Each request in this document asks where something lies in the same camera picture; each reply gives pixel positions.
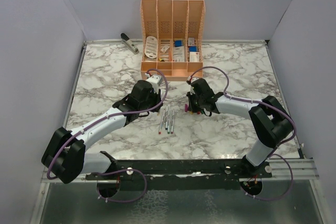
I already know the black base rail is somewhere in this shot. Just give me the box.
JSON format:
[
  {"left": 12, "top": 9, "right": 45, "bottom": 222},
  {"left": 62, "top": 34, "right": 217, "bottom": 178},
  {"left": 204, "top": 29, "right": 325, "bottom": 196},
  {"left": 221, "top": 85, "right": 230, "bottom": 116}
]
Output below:
[{"left": 85, "top": 158, "right": 272, "bottom": 191}]

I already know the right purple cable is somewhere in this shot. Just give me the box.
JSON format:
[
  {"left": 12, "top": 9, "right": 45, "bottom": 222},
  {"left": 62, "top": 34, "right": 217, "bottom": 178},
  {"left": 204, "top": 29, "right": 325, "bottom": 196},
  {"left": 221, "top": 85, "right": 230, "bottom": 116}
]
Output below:
[{"left": 186, "top": 66, "right": 298, "bottom": 202}]

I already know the white printed box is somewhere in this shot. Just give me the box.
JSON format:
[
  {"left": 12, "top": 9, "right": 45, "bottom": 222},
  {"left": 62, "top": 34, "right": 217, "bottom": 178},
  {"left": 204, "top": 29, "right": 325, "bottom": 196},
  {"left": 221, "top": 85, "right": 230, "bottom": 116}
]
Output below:
[{"left": 190, "top": 52, "right": 200, "bottom": 62}]

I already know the black grey stapler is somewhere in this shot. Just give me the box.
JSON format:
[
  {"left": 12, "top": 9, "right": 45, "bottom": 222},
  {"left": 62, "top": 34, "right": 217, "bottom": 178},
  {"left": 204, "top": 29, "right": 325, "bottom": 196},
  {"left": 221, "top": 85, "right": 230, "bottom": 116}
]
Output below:
[{"left": 120, "top": 33, "right": 139, "bottom": 54}]

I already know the white red staples box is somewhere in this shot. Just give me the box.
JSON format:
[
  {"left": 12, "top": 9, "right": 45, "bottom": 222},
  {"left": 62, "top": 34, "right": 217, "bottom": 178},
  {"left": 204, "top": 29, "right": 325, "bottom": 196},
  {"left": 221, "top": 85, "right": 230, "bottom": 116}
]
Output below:
[{"left": 187, "top": 37, "right": 197, "bottom": 47}]

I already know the blue-end white marker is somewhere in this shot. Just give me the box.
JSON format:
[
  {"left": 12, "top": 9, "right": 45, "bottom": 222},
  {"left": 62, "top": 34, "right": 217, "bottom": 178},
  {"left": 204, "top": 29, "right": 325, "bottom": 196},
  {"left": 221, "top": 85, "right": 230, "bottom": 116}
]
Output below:
[{"left": 165, "top": 105, "right": 169, "bottom": 131}]

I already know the small white red box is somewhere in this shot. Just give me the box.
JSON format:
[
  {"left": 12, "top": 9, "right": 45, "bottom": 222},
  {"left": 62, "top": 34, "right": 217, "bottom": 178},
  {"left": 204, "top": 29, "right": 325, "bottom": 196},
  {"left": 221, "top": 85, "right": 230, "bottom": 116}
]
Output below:
[{"left": 160, "top": 45, "right": 170, "bottom": 53}]

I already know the white oval label card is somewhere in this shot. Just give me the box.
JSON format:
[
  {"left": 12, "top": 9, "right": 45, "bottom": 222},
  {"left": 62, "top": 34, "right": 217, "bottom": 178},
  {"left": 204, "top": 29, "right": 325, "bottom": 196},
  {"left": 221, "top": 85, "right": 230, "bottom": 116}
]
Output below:
[{"left": 144, "top": 36, "right": 158, "bottom": 59}]

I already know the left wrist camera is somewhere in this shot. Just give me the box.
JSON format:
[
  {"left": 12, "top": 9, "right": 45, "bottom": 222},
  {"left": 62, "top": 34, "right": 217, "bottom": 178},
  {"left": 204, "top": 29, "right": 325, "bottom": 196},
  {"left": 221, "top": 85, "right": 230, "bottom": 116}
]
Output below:
[{"left": 146, "top": 74, "right": 163, "bottom": 89}]

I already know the orange plastic desk organizer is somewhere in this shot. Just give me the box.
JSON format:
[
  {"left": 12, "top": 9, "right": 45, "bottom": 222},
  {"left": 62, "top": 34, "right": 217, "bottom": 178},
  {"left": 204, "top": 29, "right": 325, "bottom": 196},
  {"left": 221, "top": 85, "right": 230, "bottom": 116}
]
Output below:
[{"left": 140, "top": 0, "right": 205, "bottom": 81}]

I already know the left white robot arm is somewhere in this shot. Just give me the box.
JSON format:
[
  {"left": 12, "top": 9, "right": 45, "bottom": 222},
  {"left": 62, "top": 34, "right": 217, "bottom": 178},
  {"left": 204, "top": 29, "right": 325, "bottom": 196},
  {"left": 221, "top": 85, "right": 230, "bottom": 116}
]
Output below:
[{"left": 41, "top": 75, "right": 163, "bottom": 184}]

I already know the green-end white marker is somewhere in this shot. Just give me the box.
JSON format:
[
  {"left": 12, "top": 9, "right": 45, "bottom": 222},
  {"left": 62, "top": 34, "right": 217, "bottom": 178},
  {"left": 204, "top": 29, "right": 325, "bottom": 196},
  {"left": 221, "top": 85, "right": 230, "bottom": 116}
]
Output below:
[{"left": 167, "top": 108, "right": 171, "bottom": 134}]

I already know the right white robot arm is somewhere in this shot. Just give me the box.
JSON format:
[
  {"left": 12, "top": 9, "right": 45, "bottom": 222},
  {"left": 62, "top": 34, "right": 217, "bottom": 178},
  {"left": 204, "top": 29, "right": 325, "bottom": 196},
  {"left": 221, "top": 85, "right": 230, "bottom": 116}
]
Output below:
[{"left": 187, "top": 78, "right": 294, "bottom": 177}]

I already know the blue stamp box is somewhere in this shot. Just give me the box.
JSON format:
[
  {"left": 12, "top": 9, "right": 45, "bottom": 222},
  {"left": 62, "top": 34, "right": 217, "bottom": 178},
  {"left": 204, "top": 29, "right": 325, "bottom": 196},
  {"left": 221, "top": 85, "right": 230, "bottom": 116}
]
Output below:
[{"left": 174, "top": 40, "right": 184, "bottom": 47}]

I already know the red-end white marker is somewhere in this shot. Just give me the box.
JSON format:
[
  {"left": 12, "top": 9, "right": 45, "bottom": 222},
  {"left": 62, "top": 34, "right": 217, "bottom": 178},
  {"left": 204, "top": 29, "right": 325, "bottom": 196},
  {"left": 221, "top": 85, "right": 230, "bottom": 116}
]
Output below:
[{"left": 158, "top": 109, "right": 165, "bottom": 135}]

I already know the blue eraser box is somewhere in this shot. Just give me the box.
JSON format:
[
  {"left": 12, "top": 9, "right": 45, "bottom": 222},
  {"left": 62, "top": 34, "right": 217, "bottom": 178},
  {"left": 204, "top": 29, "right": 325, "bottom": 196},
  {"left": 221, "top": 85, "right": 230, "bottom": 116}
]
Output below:
[{"left": 189, "top": 46, "right": 198, "bottom": 52}]

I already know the purple-end white marker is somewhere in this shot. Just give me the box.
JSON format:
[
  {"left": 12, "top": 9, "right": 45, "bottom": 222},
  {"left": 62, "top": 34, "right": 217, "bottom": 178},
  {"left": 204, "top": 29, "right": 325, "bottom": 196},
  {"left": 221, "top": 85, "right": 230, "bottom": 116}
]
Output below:
[{"left": 170, "top": 109, "right": 175, "bottom": 134}]

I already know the white paper package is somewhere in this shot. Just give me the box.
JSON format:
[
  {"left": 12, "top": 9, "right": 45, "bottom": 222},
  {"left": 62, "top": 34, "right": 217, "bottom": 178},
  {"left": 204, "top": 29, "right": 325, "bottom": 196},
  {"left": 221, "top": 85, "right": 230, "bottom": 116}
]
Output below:
[{"left": 172, "top": 46, "right": 185, "bottom": 62}]

